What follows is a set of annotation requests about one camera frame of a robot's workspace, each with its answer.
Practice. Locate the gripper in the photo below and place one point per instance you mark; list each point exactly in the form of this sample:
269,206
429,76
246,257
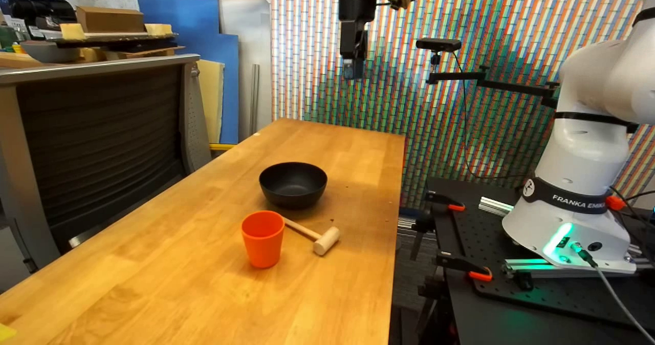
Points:
357,7

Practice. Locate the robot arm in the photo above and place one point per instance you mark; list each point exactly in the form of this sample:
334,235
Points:
583,150

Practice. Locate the black bowl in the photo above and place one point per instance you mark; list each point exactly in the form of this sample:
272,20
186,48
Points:
292,184

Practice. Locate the orange plastic cup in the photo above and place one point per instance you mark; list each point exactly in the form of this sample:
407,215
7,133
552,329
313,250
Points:
262,242

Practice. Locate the grey bowl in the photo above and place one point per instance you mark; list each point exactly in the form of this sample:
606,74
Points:
50,52

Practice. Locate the white board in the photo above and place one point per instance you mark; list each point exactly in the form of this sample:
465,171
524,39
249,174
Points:
254,33

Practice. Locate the blue board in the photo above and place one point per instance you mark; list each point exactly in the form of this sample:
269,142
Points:
204,22

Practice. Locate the yellow foam sheet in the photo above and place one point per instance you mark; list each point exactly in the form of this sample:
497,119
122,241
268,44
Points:
211,99

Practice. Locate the black and orange clamp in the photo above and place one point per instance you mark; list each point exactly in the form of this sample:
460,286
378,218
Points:
444,200
463,266

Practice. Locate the small wooden mallet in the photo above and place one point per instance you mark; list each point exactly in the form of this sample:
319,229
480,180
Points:
325,240

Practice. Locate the brown cardboard box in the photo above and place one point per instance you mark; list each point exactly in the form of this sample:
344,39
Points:
110,20

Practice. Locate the grey cabinet with roller shutter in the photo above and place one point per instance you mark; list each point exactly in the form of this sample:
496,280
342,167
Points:
97,145

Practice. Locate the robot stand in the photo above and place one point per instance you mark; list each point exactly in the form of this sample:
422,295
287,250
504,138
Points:
491,304

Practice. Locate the black bag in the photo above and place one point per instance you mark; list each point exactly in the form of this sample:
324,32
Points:
30,4

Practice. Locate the yellow sticky note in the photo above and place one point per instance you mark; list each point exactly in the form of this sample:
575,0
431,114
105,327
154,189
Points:
5,332

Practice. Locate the camera on mount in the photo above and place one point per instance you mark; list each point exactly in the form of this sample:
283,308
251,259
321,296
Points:
438,44

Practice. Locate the short aluminium rail piece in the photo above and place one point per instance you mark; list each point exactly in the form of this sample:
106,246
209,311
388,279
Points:
495,206

